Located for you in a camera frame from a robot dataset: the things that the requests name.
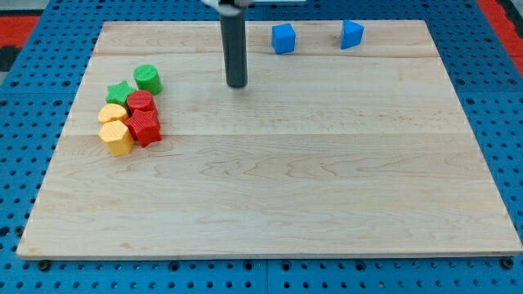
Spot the red cylinder block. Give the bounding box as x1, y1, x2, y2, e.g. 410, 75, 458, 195
126, 90, 158, 116

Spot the blue cube block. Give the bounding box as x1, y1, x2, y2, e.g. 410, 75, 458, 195
271, 24, 296, 55

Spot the yellow hexagon block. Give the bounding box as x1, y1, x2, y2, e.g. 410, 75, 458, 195
98, 120, 134, 156

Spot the green cylinder block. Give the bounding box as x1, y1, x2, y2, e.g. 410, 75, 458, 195
133, 64, 163, 96

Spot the green star block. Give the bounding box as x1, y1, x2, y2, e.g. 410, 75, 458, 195
105, 80, 136, 108

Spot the red star block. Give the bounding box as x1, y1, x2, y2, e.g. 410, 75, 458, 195
124, 109, 163, 148

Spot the blue triangular block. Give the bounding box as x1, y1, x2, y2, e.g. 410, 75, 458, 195
340, 20, 364, 50

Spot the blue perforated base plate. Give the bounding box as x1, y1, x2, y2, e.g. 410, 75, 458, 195
1, 0, 522, 293

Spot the wooden board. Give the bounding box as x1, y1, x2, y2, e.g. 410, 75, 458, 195
17, 20, 522, 261

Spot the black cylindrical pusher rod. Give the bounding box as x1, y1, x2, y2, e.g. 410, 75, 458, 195
220, 9, 248, 88

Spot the yellow half-round block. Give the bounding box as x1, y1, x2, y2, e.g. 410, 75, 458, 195
97, 104, 128, 124

